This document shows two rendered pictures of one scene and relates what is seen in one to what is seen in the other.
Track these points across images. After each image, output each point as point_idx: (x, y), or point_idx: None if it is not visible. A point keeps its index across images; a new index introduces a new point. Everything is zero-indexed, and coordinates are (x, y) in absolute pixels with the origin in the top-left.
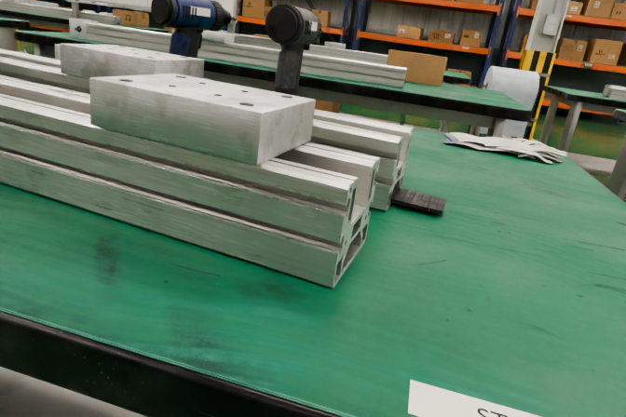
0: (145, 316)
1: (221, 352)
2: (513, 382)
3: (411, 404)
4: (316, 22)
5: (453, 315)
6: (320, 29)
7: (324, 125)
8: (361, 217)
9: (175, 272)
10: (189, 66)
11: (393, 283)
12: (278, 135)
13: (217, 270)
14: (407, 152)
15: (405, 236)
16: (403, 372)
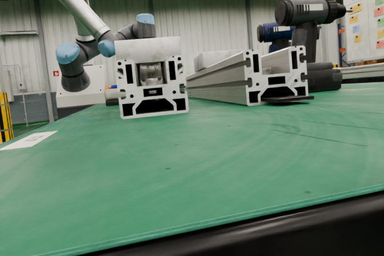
0: (70, 120)
1: (56, 124)
2: (71, 135)
3: (40, 132)
4: (319, 4)
5: (128, 124)
6: (335, 7)
7: (230, 56)
8: (162, 88)
9: (103, 116)
10: (230, 53)
11: (147, 119)
12: (135, 52)
13: (112, 116)
14: (299, 65)
15: (219, 111)
16: (62, 130)
